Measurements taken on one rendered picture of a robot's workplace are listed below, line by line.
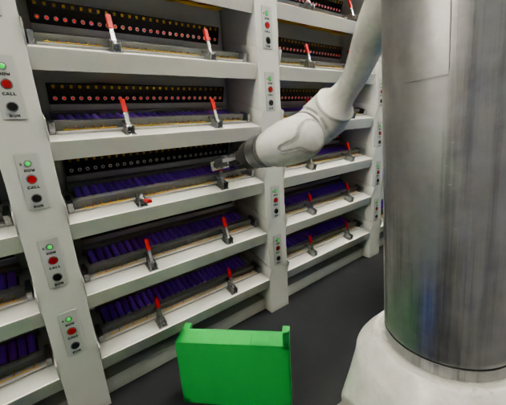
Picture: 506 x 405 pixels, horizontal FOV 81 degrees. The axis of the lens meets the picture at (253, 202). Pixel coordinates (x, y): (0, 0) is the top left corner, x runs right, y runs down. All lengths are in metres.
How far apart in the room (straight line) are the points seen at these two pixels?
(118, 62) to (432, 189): 0.76
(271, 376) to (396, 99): 0.76
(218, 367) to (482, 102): 0.81
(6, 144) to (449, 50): 0.76
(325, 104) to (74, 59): 0.58
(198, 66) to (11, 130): 0.48
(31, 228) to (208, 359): 0.53
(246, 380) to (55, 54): 0.90
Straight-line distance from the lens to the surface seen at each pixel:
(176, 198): 0.90
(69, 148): 0.81
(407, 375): 0.30
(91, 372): 1.01
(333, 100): 0.74
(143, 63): 0.87
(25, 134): 0.80
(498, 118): 0.23
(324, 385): 1.02
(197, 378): 0.94
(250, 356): 0.85
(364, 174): 1.62
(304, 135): 0.63
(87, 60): 0.84
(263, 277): 1.19
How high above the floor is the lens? 0.74
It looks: 15 degrees down
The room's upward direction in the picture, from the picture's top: 4 degrees counter-clockwise
